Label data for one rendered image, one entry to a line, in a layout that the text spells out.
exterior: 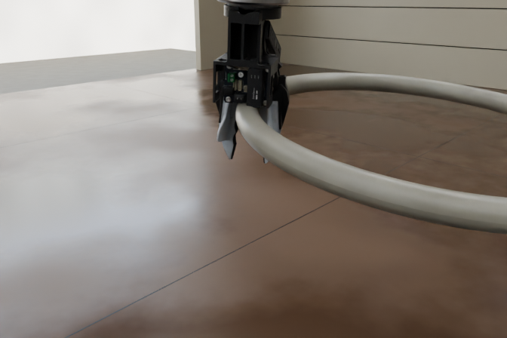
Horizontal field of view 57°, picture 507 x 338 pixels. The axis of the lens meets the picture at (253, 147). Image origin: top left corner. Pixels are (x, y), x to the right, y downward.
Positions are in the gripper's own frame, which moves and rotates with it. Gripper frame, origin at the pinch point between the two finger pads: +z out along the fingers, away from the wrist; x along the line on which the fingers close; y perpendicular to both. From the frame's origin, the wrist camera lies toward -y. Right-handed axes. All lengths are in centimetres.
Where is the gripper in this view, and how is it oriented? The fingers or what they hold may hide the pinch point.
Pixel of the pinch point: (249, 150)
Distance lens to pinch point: 66.3
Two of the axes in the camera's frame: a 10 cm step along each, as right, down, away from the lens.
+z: -0.5, 9.3, 3.7
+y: -2.0, 3.5, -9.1
